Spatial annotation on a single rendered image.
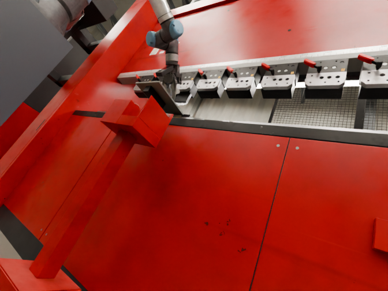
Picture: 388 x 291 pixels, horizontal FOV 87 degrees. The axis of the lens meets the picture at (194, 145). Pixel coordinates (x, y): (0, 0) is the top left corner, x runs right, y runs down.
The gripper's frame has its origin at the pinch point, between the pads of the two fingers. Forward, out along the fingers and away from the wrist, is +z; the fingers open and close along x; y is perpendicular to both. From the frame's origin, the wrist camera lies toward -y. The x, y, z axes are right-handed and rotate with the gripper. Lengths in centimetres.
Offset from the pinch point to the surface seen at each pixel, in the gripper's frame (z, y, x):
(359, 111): 5, 103, -97
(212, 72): -16.3, 22.0, -16.4
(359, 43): -25, 30, -87
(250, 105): -1, 566, 157
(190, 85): -8.1, 15.6, -4.4
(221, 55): -28.2, 32.1, -16.4
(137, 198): 43, -42, -20
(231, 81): -9.9, 16.2, -32.1
